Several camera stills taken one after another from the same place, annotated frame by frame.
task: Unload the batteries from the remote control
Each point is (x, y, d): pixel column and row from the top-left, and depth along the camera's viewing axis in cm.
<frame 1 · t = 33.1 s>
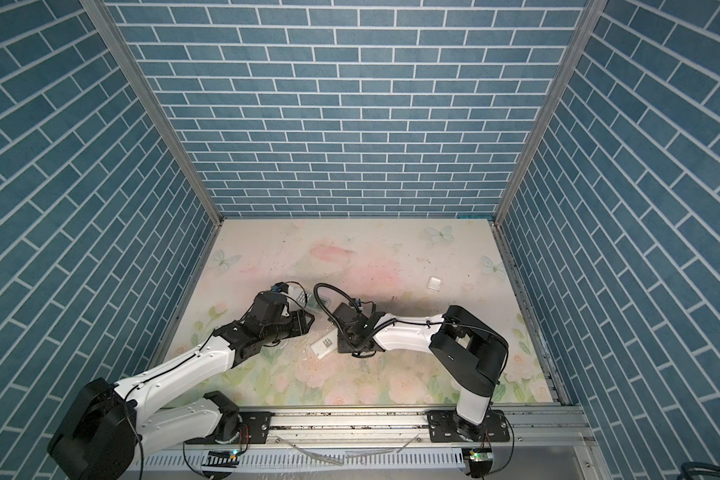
left hand: (310, 319, 85), fingers open
right hand: (340, 341, 88), fingers closed
white battery cover: (434, 283, 104), on the table

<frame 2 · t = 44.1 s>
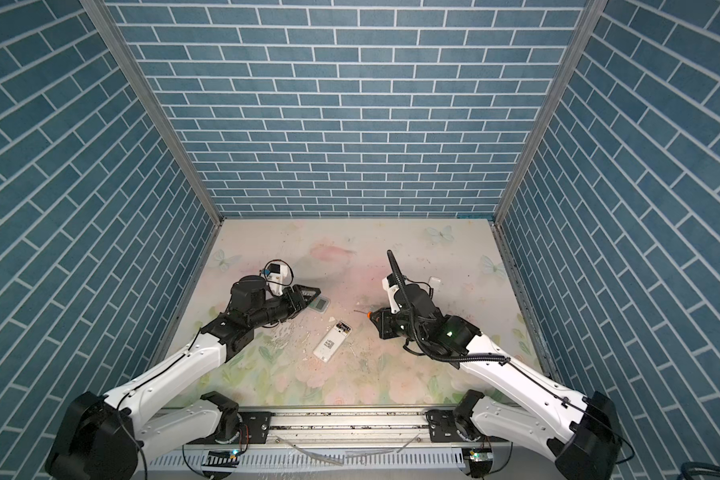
left hand: (317, 296, 79), fingers open
right hand: (367, 314, 74), fingers closed
the named things where they were.

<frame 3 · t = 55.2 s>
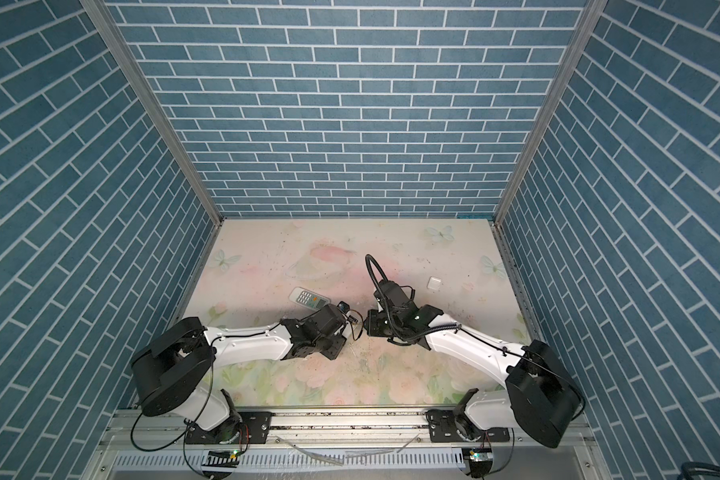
left hand: (339, 343, 89), fingers open
right hand: (359, 322, 82), fingers closed
the named things where they were.

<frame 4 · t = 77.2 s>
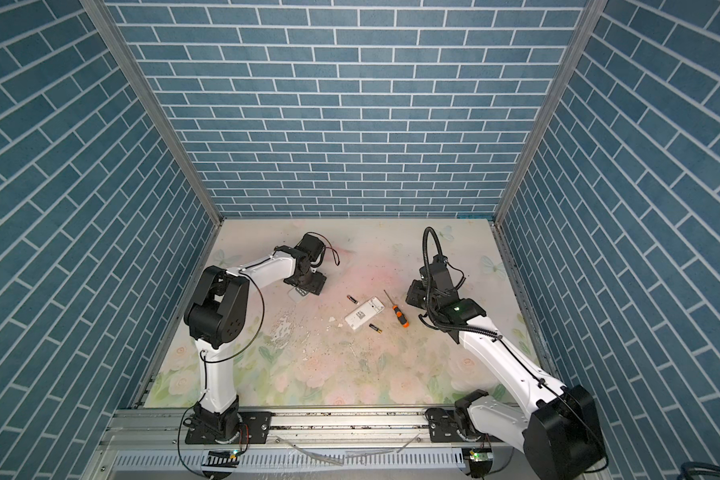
left hand: (308, 282, 101), fingers open
right hand: (409, 284, 83), fingers closed
white air conditioner remote: (365, 312, 96), point 2 cm above the table
black red AAA battery: (352, 299, 99), on the table
black gold AAA battery: (378, 330, 93), on the table
orange black screwdriver: (398, 313, 96), point 2 cm above the table
